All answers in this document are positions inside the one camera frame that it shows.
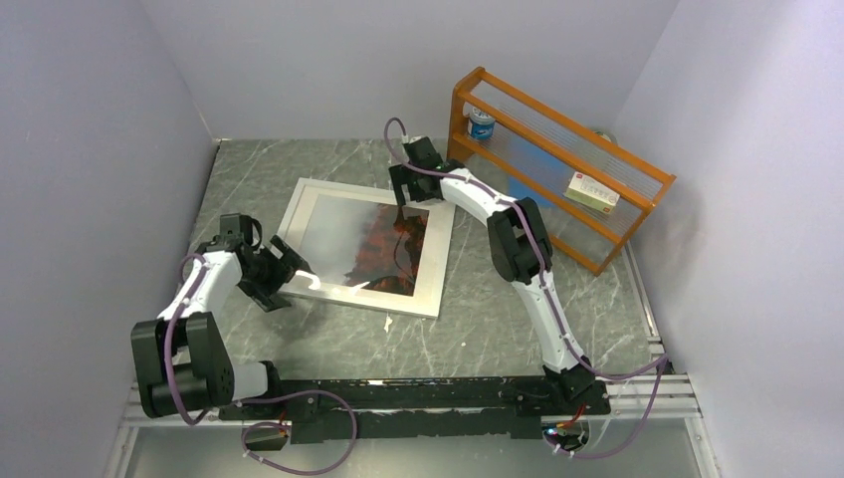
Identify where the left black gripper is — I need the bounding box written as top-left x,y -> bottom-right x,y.
238,236 -> 313,312

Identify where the white picture frame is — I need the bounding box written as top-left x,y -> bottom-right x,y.
274,176 -> 458,321

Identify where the red autumn photo print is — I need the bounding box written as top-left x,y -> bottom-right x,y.
300,195 -> 429,297

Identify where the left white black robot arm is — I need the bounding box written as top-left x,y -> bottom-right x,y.
130,213 -> 313,425

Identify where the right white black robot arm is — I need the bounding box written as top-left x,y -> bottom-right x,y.
389,135 -> 595,413

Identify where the blue white can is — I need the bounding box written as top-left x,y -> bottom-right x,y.
468,107 -> 496,140

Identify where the blue paper sheet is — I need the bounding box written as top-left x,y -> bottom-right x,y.
508,136 -> 568,207

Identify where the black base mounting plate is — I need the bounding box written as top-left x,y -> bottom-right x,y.
219,375 -> 611,444

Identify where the small cream red box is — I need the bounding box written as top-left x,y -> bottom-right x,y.
564,171 -> 620,214

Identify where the orange wooden shelf rack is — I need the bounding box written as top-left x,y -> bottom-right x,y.
447,67 -> 676,276

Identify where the tape roll behind shelf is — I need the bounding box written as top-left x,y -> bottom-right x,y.
593,129 -> 618,145

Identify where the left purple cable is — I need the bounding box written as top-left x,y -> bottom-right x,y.
161,253 -> 360,476

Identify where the purple cable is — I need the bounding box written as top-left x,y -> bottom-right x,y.
161,253 -> 360,476
383,117 -> 671,462

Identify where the aluminium rail frame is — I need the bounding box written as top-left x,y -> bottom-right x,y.
103,244 -> 722,478

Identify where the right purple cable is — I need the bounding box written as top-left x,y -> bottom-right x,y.
383,117 -> 671,462

